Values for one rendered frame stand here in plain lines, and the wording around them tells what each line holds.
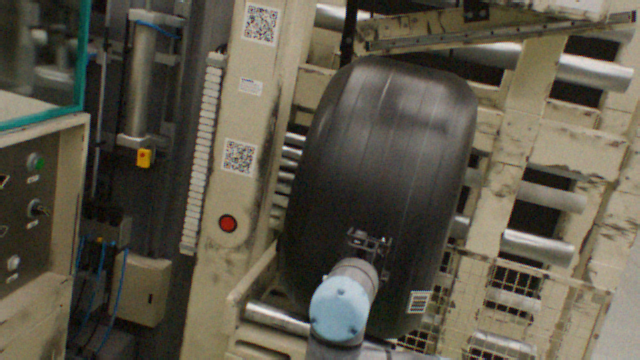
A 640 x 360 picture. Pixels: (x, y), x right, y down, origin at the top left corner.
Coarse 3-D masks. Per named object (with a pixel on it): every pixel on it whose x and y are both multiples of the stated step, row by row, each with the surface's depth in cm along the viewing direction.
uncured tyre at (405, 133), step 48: (336, 96) 128; (384, 96) 127; (432, 96) 128; (336, 144) 123; (384, 144) 122; (432, 144) 121; (336, 192) 121; (384, 192) 120; (432, 192) 120; (288, 240) 128; (336, 240) 123; (384, 240) 121; (432, 240) 121; (288, 288) 136; (384, 288) 124; (432, 288) 130; (384, 336) 138
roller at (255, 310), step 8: (248, 304) 148; (256, 304) 148; (264, 304) 148; (272, 304) 149; (248, 312) 147; (256, 312) 147; (264, 312) 147; (272, 312) 147; (280, 312) 147; (288, 312) 147; (256, 320) 147; (264, 320) 147; (272, 320) 146; (280, 320) 146; (288, 320) 146; (296, 320) 146; (304, 320) 146; (280, 328) 147; (288, 328) 146; (296, 328) 145; (304, 328) 145; (304, 336) 146; (368, 336) 144; (368, 344) 143; (376, 344) 143; (384, 344) 143; (392, 344) 144
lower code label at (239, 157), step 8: (232, 144) 146; (240, 144) 145; (248, 144) 145; (224, 152) 147; (232, 152) 146; (240, 152) 146; (248, 152) 145; (256, 152) 145; (224, 160) 147; (232, 160) 147; (240, 160) 146; (248, 160) 146; (224, 168) 148; (232, 168) 147; (240, 168) 147; (248, 168) 146
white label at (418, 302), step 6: (414, 294) 124; (420, 294) 125; (426, 294) 125; (414, 300) 125; (420, 300) 126; (426, 300) 126; (408, 306) 126; (414, 306) 127; (420, 306) 127; (426, 306) 127; (408, 312) 127; (414, 312) 128; (420, 312) 128
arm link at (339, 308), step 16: (336, 272) 93; (352, 272) 93; (320, 288) 89; (336, 288) 87; (352, 288) 88; (368, 288) 92; (320, 304) 87; (336, 304) 86; (352, 304) 86; (368, 304) 89; (320, 320) 87; (336, 320) 86; (352, 320) 86; (320, 336) 90; (336, 336) 87; (352, 336) 87
